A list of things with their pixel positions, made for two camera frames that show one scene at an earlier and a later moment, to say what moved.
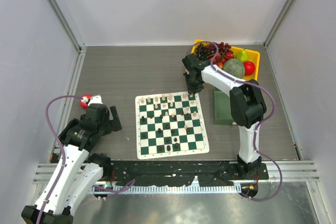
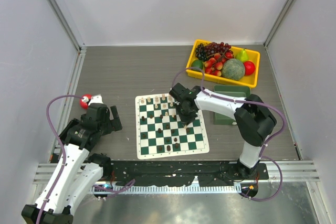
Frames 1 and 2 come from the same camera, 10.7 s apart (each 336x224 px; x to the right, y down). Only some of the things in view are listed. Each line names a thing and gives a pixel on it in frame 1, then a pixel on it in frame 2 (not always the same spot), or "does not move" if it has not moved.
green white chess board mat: (169, 125) does not move
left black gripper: (114, 124) does not move
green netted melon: (235, 67) does not move
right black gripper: (191, 89) -> (185, 120)
